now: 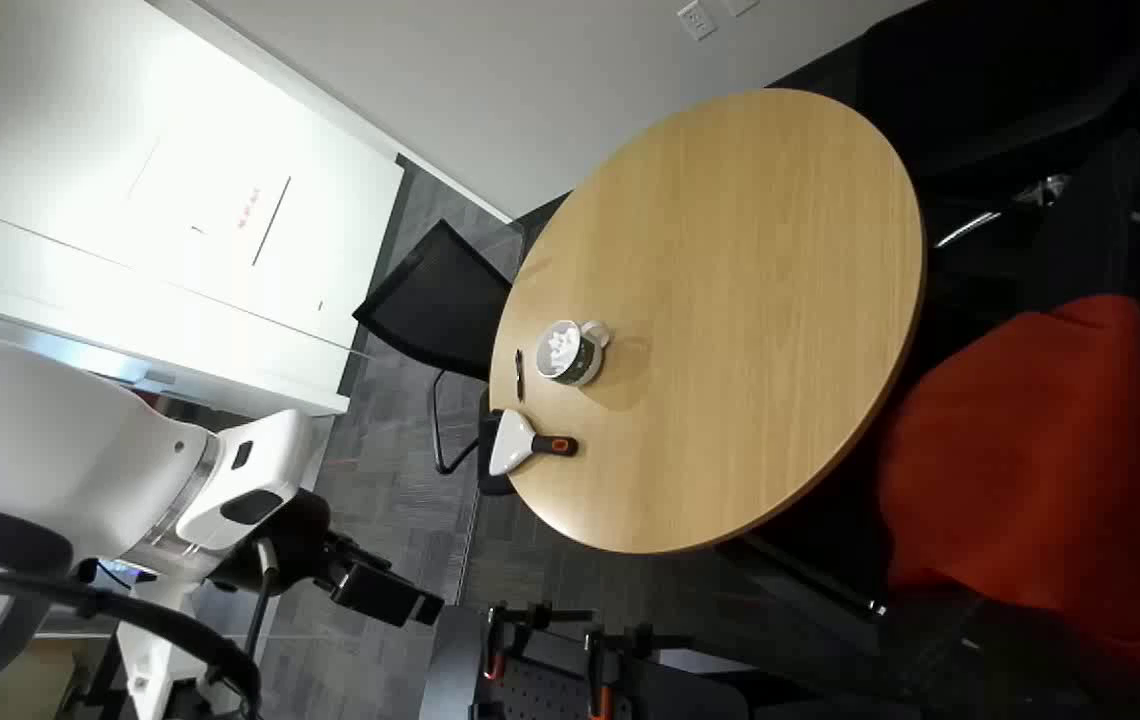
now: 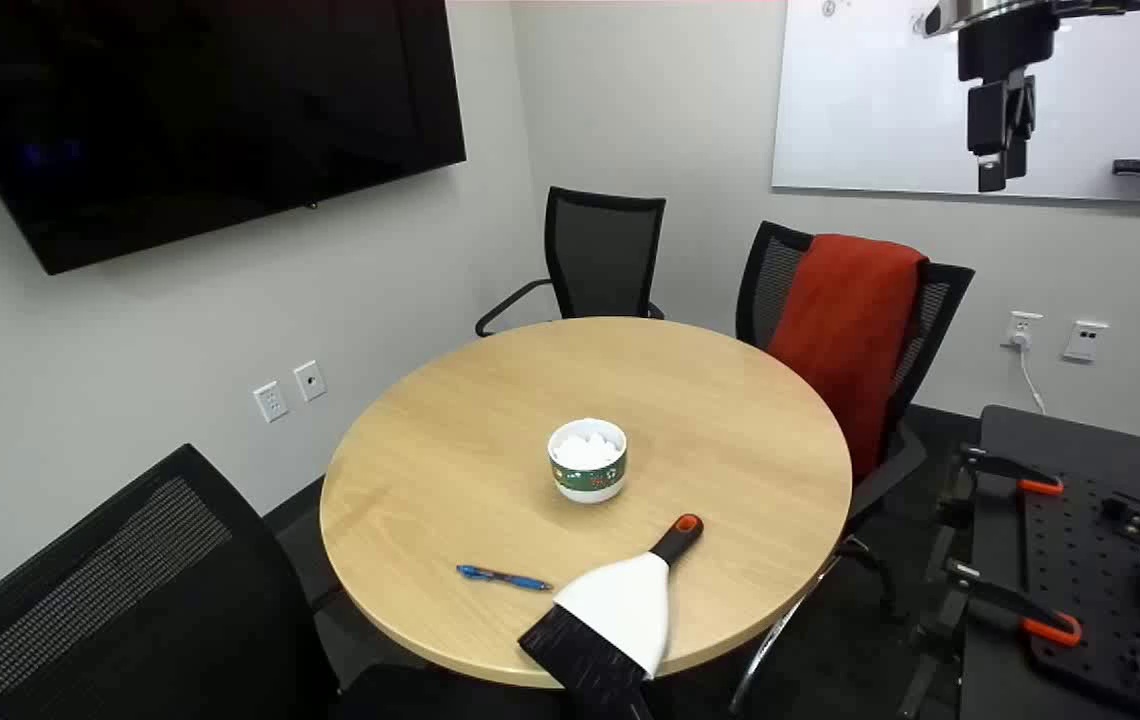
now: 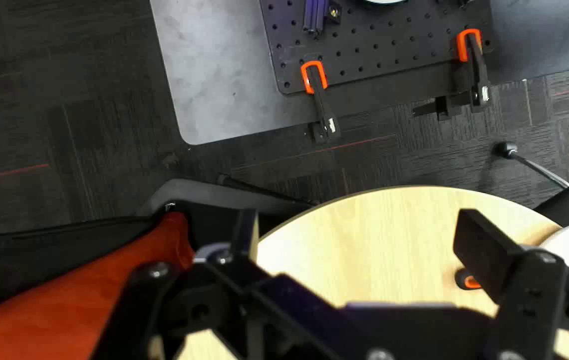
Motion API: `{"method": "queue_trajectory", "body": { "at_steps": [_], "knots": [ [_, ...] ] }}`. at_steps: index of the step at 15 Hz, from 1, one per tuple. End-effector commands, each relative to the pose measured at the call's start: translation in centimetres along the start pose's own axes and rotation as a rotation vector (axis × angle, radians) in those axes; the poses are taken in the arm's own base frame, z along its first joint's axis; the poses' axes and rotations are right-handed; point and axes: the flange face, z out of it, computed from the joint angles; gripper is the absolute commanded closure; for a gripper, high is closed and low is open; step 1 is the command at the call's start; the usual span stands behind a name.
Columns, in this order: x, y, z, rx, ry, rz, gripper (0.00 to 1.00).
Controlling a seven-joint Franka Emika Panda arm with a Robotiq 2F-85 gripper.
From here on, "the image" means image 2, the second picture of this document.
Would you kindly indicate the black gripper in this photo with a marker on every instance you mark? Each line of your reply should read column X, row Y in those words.
column 1007, row 45

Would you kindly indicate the red towel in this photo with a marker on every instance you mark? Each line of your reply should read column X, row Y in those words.
column 850, row 335

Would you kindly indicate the black overhead bar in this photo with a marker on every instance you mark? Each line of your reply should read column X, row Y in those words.
column 1131, row 4

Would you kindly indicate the black mesh office chair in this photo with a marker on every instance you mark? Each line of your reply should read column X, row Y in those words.
column 943, row 321

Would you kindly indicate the white outlet with plug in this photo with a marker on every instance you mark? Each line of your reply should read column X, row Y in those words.
column 1022, row 329

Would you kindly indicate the black clamp with orange tip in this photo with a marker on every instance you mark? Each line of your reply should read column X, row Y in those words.
column 1051, row 625
column 1035, row 486

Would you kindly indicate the black mesh chair with armrests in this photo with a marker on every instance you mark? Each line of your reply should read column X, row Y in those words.
column 605, row 255

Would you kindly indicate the black pegboard robot cart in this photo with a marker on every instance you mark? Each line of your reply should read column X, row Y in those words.
column 1115, row 603

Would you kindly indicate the white bowl with green band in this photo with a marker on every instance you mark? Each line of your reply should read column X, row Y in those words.
column 591, row 460

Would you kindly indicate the round wooden table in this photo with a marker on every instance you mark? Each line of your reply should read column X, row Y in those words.
column 489, row 452

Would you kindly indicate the blue pen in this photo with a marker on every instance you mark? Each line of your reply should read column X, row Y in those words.
column 501, row 579

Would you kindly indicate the large black mesh chair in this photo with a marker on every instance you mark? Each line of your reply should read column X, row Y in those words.
column 129, row 614

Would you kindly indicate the white wall whiteboard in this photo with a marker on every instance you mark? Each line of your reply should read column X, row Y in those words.
column 863, row 104

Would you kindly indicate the white wall outlet plate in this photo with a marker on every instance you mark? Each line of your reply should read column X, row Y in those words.
column 268, row 402
column 308, row 381
column 1084, row 341

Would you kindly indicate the black wall television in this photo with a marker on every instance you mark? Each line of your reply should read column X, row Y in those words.
column 194, row 104

